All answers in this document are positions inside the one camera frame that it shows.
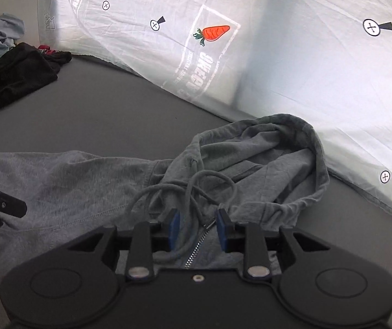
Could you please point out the black garment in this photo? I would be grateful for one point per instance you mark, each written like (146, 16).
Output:
(14, 75)

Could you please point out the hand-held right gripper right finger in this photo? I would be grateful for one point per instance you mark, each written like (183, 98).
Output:
(223, 231)

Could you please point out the pink striped cloth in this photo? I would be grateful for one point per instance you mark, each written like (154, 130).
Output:
(47, 49)

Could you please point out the printed white sheet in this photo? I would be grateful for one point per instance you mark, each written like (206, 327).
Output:
(285, 75)

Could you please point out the light blue-grey garment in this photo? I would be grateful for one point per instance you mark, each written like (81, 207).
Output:
(0, 31)

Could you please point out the grey zip hoodie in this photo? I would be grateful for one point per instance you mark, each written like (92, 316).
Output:
(89, 185)

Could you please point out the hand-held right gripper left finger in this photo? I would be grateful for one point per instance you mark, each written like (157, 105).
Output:
(174, 233)

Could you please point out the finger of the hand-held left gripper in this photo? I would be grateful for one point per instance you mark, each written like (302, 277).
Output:
(11, 205)

